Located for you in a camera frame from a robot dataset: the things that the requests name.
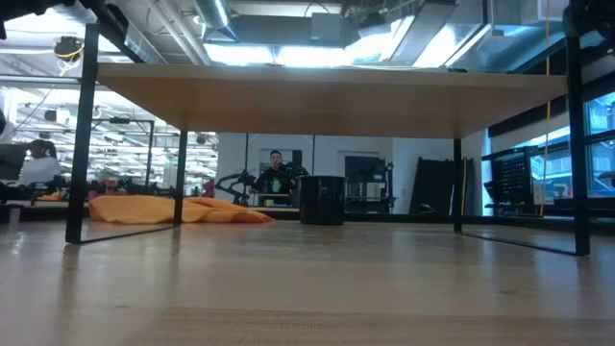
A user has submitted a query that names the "person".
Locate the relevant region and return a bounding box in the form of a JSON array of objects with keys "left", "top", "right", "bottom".
[
  {"left": 16, "top": 138, "right": 63, "bottom": 186},
  {"left": 251, "top": 149, "right": 297, "bottom": 196}
]

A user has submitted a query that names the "black leaning panel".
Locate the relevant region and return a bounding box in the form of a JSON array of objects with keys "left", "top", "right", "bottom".
[{"left": 408, "top": 156, "right": 475, "bottom": 216}]

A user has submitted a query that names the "black background stand frame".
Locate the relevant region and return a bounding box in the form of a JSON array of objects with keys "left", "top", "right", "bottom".
[{"left": 94, "top": 116, "right": 157, "bottom": 194}]

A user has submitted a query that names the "orange cloth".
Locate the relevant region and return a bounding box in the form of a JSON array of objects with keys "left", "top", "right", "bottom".
[{"left": 87, "top": 193, "right": 276, "bottom": 226}]

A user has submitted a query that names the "silver ceiling duct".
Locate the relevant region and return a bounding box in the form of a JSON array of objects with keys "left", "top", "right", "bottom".
[{"left": 193, "top": 0, "right": 233, "bottom": 30}]

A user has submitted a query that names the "black enamel mug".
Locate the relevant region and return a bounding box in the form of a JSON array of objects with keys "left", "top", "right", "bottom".
[{"left": 296, "top": 174, "right": 348, "bottom": 226}]

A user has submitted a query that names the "black pegboard cart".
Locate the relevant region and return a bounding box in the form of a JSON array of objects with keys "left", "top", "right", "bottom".
[{"left": 481, "top": 145, "right": 542, "bottom": 215}]

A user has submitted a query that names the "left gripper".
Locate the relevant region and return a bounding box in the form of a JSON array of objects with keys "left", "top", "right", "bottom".
[{"left": 0, "top": 0, "right": 90, "bottom": 40}]

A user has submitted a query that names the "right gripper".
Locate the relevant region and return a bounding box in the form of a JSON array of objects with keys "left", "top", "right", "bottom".
[{"left": 564, "top": 0, "right": 615, "bottom": 37}]

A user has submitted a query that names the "background monitor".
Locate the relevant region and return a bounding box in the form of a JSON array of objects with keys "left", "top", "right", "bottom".
[{"left": 0, "top": 142, "right": 30, "bottom": 182}]

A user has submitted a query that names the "black aluminium table frame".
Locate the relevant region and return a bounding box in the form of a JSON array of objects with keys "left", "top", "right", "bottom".
[{"left": 0, "top": 204, "right": 615, "bottom": 237}]

